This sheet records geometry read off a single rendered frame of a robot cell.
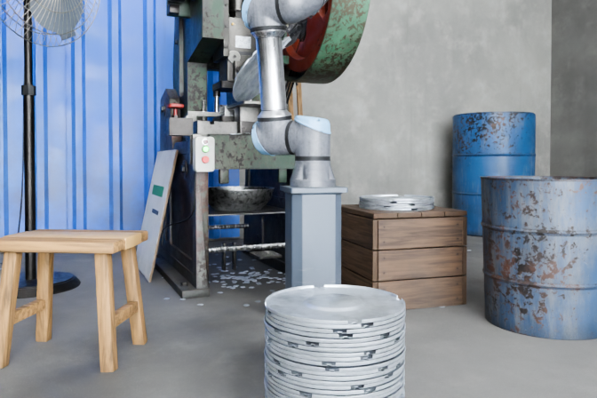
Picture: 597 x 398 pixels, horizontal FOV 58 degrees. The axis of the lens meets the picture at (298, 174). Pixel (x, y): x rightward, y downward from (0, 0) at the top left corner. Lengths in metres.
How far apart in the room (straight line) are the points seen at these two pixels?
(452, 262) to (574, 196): 0.54
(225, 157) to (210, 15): 0.62
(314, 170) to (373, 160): 2.48
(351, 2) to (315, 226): 1.08
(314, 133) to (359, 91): 2.44
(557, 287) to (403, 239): 0.52
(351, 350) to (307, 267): 0.71
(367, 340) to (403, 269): 0.96
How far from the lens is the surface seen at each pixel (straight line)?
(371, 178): 4.16
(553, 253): 1.78
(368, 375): 1.07
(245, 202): 2.37
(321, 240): 1.71
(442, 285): 2.08
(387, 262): 1.95
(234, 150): 2.26
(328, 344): 1.03
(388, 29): 4.36
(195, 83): 2.66
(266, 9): 1.78
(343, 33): 2.42
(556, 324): 1.84
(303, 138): 1.72
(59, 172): 3.52
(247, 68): 2.19
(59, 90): 3.54
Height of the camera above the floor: 0.53
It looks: 1 degrees down
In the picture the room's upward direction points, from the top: straight up
